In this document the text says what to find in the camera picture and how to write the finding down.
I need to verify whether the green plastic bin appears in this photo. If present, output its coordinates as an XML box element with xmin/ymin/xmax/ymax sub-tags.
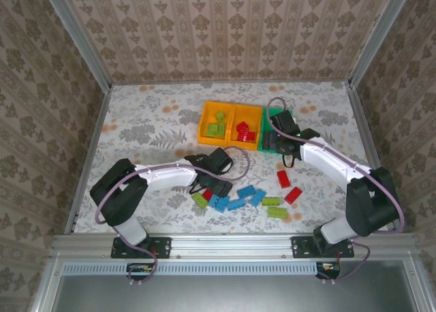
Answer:
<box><xmin>257</xmin><ymin>106</ymin><xmax>295</xmax><ymax>155</ymax></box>

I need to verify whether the floral patterned table cover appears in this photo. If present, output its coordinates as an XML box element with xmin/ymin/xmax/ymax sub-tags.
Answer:
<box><xmin>73</xmin><ymin>80</ymin><xmax>391</xmax><ymax>235</ymax></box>

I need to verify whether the grey metal base panel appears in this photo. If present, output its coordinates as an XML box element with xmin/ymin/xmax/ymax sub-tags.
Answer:
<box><xmin>30</xmin><ymin>259</ymin><xmax>436</xmax><ymax>312</ymax></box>

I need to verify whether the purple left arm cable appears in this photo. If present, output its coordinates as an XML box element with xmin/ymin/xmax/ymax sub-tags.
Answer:
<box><xmin>94</xmin><ymin>145</ymin><xmax>251</xmax><ymax>287</ymax></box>

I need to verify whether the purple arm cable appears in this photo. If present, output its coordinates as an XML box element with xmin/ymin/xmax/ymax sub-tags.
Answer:
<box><xmin>94</xmin><ymin>145</ymin><xmax>251</xmax><ymax>287</ymax></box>
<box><xmin>266</xmin><ymin>96</ymin><xmax>407</xmax><ymax>285</ymax></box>

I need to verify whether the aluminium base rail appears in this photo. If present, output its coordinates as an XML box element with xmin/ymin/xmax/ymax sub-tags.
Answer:
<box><xmin>50</xmin><ymin>232</ymin><xmax>418</xmax><ymax>264</ymax></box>

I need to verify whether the thin aluminium rail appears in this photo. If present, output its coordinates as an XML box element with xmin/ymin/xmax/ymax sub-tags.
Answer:
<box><xmin>110</xmin><ymin>79</ymin><xmax>350</xmax><ymax>87</ymax></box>

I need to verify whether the white slotted cable duct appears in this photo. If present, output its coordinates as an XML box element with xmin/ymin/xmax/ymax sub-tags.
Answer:
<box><xmin>63</xmin><ymin>261</ymin><xmax>320</xmax><ymax>277</ymax></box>

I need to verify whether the aluminium side rail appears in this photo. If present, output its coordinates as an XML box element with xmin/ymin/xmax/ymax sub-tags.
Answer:
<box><xmin>344</xmin><ymin>82</ymin><xmax>403</xmax><ymax>234</ymax></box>
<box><xmin>64</xmin><ymin>85</ymin><xmax>113</xmax><ymax>235</ymax></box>

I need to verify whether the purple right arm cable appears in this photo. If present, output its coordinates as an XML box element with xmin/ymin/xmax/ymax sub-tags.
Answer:
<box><xmin>266</xmin><ymin>96</ymin><xmax>407</xmax><ymax>285</ymax></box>

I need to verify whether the aluminium frame post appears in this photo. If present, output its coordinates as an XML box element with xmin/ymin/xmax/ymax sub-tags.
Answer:
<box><xmin>40</xmin><ymin>0</ymin><xmax>113</xmax><ymax>90</ymax></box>
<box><xmin>347</xmin><ymin>0</ymin><xmax>415</xmax><ymax>88</ymax></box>

